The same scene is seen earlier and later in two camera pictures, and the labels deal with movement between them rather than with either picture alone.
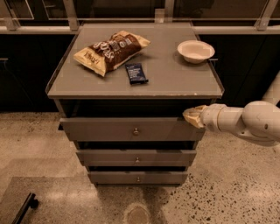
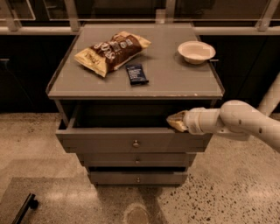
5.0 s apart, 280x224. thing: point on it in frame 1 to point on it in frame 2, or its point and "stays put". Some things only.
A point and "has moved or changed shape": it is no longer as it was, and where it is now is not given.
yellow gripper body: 210,117 to 192,120
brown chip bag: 106,54 stays put
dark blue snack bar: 136,73 stays put
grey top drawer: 129,129 has moved or changed shape
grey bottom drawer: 137,178 stays put
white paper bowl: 195,52 stays put
